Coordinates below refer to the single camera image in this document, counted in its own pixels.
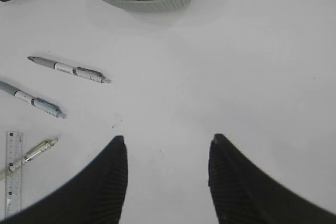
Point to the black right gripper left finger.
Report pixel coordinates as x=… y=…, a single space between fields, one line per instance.
x=94 y=195

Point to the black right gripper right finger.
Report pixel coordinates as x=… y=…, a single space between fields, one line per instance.
x=243 y=193

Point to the cream coloured pen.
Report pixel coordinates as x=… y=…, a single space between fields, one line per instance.
x=32 y=154

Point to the transparent plastic ruler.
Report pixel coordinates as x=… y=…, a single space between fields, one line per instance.
x=13 y=173

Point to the grey blue pen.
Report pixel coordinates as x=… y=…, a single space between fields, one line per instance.
x=39 y=103

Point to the grey pen near basket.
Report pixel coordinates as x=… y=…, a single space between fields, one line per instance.
x=76 y=71

